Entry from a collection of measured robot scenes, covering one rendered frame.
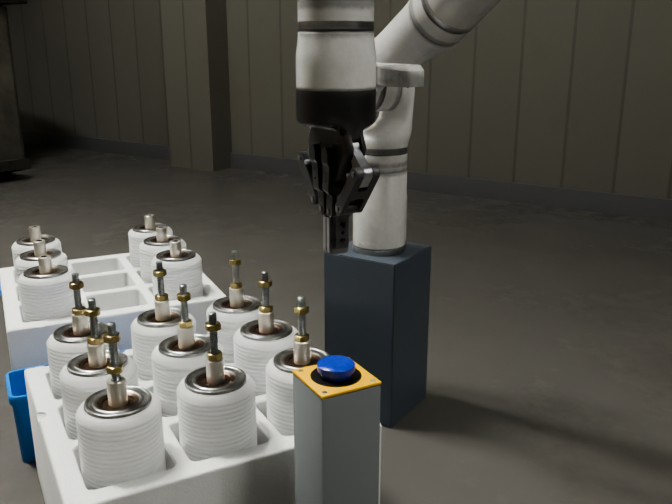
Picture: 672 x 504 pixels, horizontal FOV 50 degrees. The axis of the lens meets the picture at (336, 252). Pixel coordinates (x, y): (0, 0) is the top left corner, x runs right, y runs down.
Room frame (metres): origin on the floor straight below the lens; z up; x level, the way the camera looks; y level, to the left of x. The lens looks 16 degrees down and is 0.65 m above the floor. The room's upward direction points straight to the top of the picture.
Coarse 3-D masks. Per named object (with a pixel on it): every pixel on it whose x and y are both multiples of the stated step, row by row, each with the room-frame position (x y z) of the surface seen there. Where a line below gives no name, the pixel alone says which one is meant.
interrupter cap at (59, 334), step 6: (66, 324) 0.99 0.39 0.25; (102, 324) 0.99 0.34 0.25; (60, 330) 0.97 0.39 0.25; (66, 330) 0.97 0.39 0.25; (72, 330) 0.97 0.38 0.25; (102, 330) 0.97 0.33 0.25; (54, 336) 0.94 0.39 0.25; (60, 336) 0.94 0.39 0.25; (66, 336) 0.95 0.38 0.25; (72, 336) 0.95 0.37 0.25; (78, 336) 0.95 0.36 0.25; (84, 336) 0.95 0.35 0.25; (66, 342) 0.93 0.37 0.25; (72, 342) 0.93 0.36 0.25; (78, 342) 0.93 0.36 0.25; (84, 342) 0.93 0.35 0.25
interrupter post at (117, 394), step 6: (108, 378) 0.76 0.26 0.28; (108, 384) 0.75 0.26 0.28; (114, 384) 0.75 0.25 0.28; (120, 384) 0.75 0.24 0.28; (126, 384) 0.76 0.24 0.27; (108, 390) 0.75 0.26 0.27; (114, 390) 0.75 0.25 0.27; (120, 390) 0.75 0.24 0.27; (126, 390) 0.76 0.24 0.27; (108, 396) 0.75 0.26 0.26; (114, 396) 0.74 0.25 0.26; (120, 396) 0.75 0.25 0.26; (126, 396) 0.75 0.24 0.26; (108, 402) 0.75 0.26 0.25; (114, 402) 0.75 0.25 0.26; (120, 402) 0.75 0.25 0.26; (126, 402) 0.75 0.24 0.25
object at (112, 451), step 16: (80, 416) 0.73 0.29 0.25; (128, 416) 0.72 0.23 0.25; (144, 416) 0.73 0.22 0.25; (160, 416) 0.76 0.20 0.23; (80, 432) 0.72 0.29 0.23; (96, 432) 0.71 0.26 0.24; (112, 432) 0.71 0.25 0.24; (128, 432) 0.71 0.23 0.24; (144, 432) 0.73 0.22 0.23; (160, 432) 0.75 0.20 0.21; (80, 448) 0.73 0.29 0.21; (96, 448) 0.71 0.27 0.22; (112, 448) 0.71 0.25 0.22; (128, 448) 0.71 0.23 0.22; (144, 448) 0.73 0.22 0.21; (160, 448) 0.75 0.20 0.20; (96, 464) 0.71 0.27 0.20; (112, 464) 0.71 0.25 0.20; (128, 464) 0.71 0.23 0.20; (144, 464) 0.72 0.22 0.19; (160, 464) 0.75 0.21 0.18; (96, 480) 0.71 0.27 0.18; (112, 480) 0.71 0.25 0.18; (128, 480) 0.71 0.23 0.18
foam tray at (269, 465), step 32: (128, 352) 1.05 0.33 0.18; (32, 384) 0.94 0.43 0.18; (32, 416) 0.94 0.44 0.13; (256, 416) 0.85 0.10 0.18; (64, 448) 0.77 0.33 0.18; (256, 448) 0.77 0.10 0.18; (288, 448) 0.78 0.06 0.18; (64, 480) 0.71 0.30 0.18; (160, 480) 0.71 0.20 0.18; (192, 480) 0.72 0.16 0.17; (224, 480) 0.73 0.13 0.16; (256, 480) 0.75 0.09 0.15; (288, 480) 0.77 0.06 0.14
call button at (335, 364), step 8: (320, 360) 0.70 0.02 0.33; (328, 360) 0.70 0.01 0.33; (336, 360) 0.70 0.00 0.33; (344, 360) 0.70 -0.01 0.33; (352, 360) 0.70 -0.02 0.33; (320, 368) 0.69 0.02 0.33; (328, 368) 0.68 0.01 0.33; (336, 368) 0.68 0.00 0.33; (344, 368) 0.68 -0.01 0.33; (352, 368) 0.69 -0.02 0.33; (328, 376) 0.68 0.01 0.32; (336, 376) 0.68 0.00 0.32; (344, 376) 0.68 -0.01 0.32
